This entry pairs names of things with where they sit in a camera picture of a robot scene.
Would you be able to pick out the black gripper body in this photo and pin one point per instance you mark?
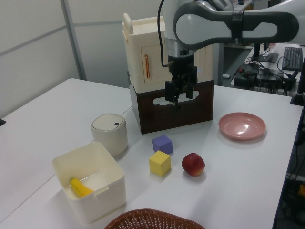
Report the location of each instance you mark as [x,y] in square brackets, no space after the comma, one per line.
[182,69]

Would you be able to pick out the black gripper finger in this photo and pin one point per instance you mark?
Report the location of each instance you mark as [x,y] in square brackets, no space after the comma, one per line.
[169,91]
[190,89]

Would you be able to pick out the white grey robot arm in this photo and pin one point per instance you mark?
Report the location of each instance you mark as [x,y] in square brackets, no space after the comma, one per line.
[214,23]

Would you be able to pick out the dark brown wooden crate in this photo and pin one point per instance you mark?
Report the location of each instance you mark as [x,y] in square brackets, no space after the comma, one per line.
[176,114]

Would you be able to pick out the cream toy cabinet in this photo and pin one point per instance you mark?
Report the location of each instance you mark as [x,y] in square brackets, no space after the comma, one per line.
[145,52]

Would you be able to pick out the purple cube block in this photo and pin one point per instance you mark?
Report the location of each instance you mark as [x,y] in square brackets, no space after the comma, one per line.
[162,143]

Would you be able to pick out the black electronics box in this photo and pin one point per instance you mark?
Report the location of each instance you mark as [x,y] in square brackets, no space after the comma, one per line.
[249,76]

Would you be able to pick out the pink plate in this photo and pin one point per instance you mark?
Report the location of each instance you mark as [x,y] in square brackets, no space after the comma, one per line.
[241,126]

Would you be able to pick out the yellow cube block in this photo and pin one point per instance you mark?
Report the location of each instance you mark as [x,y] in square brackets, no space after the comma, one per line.
[159,163]

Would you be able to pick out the white lidded canister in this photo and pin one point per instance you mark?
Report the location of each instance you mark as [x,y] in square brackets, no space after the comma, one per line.
[109,133]

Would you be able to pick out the red apple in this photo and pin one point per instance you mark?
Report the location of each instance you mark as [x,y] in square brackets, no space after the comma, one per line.
[193,164]

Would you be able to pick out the black monitor stand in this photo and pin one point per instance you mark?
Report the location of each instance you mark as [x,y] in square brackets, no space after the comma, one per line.
[263,56]

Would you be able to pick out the black keyboard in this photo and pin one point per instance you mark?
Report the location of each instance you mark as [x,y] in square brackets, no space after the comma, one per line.
[291,58]

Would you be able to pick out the white open plastic box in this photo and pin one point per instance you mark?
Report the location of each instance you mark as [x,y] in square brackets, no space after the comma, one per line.
[95,190]

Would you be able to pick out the brown wicker basket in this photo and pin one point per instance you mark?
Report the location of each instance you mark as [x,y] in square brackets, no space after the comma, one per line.
[152,220]

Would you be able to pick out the yellow banana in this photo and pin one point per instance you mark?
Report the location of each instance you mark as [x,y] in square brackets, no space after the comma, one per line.
[79,188]

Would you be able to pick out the black clamp mount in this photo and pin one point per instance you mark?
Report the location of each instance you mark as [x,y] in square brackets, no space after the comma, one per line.
[299,90]

